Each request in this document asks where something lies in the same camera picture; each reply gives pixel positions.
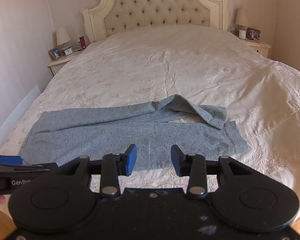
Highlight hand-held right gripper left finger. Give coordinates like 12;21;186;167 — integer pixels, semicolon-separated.
54;144;138;197

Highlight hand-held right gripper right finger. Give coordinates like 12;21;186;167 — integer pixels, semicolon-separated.
170;144;248;198

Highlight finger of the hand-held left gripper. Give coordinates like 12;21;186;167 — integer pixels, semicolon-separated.
0;163;58;174
0;155;23;166

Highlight grey speckled pants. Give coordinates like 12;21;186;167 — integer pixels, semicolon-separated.
18;94;249;172

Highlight cream embroidered bedspread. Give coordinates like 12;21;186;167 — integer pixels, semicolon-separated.
0;25;300;230

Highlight cream nightstand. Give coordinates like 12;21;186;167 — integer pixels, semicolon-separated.
47;47;87;77
236;38;272;58

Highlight white shade table lamp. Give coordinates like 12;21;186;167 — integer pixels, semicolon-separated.
56;27;71;53
235;8;250;30

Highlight cream tufted headboard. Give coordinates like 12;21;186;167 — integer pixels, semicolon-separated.
80;0;229;43

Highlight wooden photo frame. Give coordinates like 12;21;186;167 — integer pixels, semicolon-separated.
48;47;62;61
247;27;261;39

